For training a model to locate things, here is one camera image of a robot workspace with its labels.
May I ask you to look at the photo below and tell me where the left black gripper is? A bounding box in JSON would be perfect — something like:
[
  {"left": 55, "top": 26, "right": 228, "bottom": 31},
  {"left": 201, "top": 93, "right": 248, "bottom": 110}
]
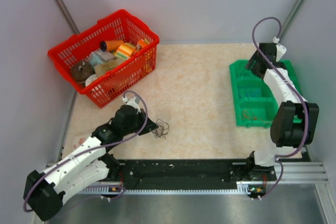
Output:
[{"left": 122, "top": 108, "right": 158, "bottom": 136}]

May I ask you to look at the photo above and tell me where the dark wire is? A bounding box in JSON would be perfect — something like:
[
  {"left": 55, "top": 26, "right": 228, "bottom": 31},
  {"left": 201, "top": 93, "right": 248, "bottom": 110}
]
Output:
[{"left": 152, "top": 119, "right": 170, "bottom": 140}]

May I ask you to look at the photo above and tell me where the thin red wire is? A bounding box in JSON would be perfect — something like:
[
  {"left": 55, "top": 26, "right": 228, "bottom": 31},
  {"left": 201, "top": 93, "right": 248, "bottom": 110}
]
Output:
[{"left": 237, "top": 110, "right": 272, "bottom": 127}]

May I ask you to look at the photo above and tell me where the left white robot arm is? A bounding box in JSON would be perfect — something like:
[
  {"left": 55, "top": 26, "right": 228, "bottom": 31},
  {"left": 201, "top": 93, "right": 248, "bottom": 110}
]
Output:
[{"left": 23, "top": 104, "right": 157, "bottom": 221}]

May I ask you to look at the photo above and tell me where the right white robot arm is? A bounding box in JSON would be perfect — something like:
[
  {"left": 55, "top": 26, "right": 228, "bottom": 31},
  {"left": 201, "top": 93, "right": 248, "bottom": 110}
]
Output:
[{"left": 245, "top": 42, "right": 319, "bottom": 180}]

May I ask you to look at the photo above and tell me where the green compartment tray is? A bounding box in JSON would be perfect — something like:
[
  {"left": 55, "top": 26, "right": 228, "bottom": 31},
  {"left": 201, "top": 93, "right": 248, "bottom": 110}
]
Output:
[{"left": 229, "top": 60, "right": 301, "bottom": 128}]

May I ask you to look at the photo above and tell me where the brown cardboard box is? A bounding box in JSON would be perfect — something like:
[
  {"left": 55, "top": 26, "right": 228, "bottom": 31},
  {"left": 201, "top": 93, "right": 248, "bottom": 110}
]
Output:
[{"left": 94, "top": 58, "right": 125, "bottom": 78}]

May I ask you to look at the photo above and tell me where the white round lid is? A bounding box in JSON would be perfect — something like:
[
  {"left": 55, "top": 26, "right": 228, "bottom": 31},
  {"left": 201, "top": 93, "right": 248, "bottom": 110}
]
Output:
[{"left": 85, "top": 74, "right": 98, "bottom": 87}]

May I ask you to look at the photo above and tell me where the yellow striped sponge pack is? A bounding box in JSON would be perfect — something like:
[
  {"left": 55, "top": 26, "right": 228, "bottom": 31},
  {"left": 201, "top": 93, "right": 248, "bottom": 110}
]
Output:
[{"left": 114, "top": 42, "right": 136, "bottom": 59}]

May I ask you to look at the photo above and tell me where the red plastic shopping basket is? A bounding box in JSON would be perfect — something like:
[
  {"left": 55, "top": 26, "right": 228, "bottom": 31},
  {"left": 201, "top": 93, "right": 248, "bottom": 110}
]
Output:
[{"left": 48, "top": 9, "right": 160, "bottom": 108}]

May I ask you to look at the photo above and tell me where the orange snack packet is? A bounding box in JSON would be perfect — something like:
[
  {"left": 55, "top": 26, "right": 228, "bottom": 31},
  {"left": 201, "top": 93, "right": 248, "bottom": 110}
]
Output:
[{"left": 136, "top": 38, "right": 150, "bottom": 51}]

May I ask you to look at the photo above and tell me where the pale blue box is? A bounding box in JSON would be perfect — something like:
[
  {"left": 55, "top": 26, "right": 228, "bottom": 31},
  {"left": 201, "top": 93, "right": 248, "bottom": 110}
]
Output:
[{"left": 88, "top": 49, "right": 116, "bottom": 67}]

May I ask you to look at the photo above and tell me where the brown round bun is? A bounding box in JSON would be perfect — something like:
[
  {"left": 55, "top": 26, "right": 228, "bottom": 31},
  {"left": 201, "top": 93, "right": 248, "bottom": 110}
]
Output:
[{"left": 70, "top": 60, "right": 95, "bottom": 83}]

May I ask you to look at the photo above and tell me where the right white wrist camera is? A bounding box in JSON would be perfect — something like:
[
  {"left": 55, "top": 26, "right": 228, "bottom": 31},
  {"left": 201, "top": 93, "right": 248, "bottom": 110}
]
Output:
[{"left": 272, "top": 37, "right": 287, "bottom": 62}]

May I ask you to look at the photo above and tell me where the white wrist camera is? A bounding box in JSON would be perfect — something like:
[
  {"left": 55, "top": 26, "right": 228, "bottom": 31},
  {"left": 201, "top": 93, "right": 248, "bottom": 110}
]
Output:
[
  {"left": 272, "top": 37, "right": 287, "bottom": 62},
  {"left": 122, "top": 95, "right": 141, "bottom": 113}
]

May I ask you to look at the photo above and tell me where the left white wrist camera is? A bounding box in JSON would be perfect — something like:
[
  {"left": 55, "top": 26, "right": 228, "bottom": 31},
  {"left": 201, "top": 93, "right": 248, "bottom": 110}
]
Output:
[{"left": 122, "top": 95, "right": 141, "bottom": 113}]

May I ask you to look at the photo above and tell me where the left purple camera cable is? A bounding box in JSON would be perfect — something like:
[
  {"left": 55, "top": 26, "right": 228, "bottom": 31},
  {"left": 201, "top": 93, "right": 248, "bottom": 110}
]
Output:
[{"left": 23, "top": 90, "right": 149, "bottom": 212}]

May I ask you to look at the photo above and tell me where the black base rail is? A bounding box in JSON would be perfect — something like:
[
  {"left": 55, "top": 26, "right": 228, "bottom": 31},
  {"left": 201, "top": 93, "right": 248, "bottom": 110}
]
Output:
[{"left": 105, "top": 158, "right": 267, "bottom": 190}]

